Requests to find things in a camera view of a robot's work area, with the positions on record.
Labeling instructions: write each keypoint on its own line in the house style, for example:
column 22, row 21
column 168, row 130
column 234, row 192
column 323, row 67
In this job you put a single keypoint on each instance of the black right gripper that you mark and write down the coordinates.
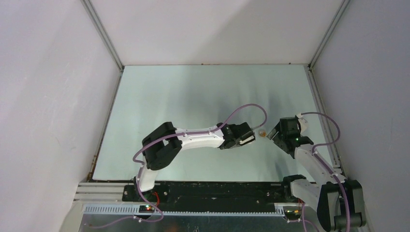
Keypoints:
column 276, row 137

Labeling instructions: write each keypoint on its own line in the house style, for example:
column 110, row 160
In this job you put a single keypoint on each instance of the aluminium frame post left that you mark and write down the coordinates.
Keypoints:
column 100, row 28

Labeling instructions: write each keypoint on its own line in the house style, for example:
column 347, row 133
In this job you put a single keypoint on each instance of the aluminium right side rail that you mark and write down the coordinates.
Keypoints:
column 328, row 128

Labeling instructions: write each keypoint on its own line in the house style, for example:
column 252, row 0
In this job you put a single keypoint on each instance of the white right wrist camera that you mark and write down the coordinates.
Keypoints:
column 302, row 121

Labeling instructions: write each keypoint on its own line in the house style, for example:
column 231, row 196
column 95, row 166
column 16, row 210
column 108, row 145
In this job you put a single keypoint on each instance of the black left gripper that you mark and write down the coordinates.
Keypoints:
column 231, row 126

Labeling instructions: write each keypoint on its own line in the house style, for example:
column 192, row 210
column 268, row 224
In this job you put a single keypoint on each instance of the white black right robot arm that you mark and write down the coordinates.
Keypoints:
column 338, row 201

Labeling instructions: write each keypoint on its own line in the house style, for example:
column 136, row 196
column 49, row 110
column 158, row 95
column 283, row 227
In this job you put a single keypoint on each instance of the white slotted cable duct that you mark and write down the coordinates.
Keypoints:
column 136, row 210

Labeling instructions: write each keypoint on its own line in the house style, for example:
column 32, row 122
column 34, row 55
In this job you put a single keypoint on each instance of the aluminium frame post right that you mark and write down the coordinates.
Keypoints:
column 329, row 32

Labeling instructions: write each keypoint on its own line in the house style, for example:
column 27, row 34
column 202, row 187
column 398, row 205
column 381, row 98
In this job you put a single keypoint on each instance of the aluminium frame post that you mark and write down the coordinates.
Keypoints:
column 100, row 28
column 329, row 32

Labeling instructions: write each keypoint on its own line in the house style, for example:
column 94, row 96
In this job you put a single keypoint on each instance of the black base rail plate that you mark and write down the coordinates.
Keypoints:
column 214, row 196

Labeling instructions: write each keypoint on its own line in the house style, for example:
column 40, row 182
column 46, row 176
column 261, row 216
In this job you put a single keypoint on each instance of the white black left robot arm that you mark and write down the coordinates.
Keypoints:
column 162, row 145

